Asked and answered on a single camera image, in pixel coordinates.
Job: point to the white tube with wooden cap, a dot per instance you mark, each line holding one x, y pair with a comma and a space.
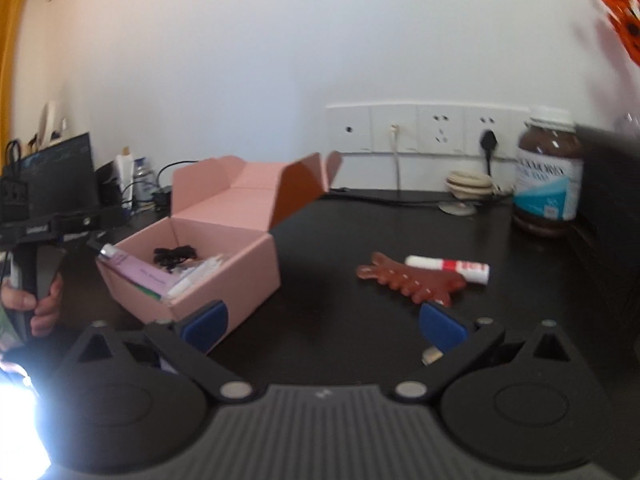
124, 175

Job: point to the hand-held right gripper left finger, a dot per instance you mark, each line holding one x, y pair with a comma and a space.
205, 325

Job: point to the black power plug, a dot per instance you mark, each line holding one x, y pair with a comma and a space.
488, 142

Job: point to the black laptop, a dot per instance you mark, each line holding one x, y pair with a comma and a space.
65, 175

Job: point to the clear plastic bottle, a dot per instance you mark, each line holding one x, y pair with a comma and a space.
143, 180

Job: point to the lilac tube with silver cap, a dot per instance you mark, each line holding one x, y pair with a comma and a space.
140, 272

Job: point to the round white mirror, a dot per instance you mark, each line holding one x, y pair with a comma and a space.
51, 120

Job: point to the dark wooden desktop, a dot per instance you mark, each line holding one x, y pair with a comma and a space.
325, 330

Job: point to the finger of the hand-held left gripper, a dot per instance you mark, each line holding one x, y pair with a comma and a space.
97, 245

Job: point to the small black speaker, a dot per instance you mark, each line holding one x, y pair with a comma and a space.
107, 182

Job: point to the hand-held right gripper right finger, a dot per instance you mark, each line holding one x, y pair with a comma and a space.
440, 327

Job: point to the black power adapter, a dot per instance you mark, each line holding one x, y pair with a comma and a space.
161, 196

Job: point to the pink cardboard box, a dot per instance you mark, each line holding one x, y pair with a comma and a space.
230, 270

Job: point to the white wall socket panel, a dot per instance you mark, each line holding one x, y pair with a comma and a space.
425, 130

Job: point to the white paper packets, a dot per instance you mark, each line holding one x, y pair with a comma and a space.
197, 275

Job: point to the beige suction cup holder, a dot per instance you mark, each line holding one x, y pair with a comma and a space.
467, 185

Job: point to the brown supplement bottle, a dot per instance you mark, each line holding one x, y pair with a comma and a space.
547, 180

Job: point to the yellow curtain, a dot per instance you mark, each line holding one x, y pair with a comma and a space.
15, 60

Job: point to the person's left hand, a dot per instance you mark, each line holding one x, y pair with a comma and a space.
47, 310

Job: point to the orange artificial flowers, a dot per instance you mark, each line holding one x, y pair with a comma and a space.
622, 5

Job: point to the white red-striped tube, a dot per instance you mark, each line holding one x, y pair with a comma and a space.
450, 266

